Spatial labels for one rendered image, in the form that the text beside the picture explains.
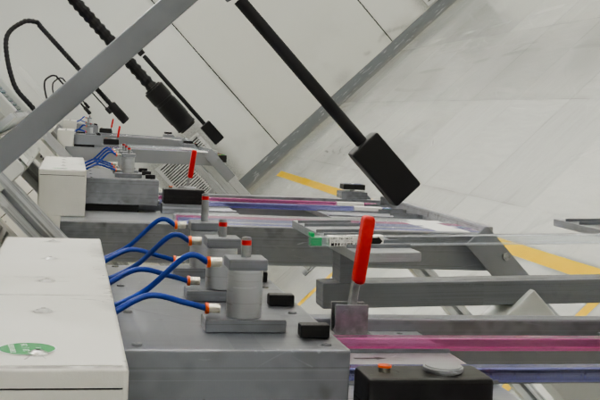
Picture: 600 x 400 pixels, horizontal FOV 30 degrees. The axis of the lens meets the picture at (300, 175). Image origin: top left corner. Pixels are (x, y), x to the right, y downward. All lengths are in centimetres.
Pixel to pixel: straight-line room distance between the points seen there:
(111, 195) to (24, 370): 158
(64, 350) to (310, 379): 17
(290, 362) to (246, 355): 3
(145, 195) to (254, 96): 644
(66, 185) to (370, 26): 688
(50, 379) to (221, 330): 20
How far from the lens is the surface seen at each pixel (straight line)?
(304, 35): 859
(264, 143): 852
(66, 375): 50
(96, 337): 57
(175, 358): 64
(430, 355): 94
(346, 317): 100
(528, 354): 109
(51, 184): 194
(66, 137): 549
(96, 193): 208
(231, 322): 69
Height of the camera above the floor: 134
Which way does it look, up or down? 10 degrees down
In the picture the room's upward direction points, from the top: 41 degrees counter-clockwise
